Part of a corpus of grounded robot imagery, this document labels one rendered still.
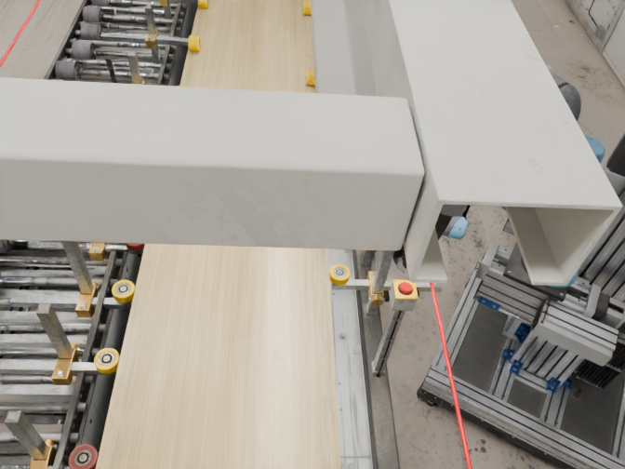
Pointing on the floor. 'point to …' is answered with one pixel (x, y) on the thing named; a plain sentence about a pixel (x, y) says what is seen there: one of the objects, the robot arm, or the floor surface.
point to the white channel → (319, 153)
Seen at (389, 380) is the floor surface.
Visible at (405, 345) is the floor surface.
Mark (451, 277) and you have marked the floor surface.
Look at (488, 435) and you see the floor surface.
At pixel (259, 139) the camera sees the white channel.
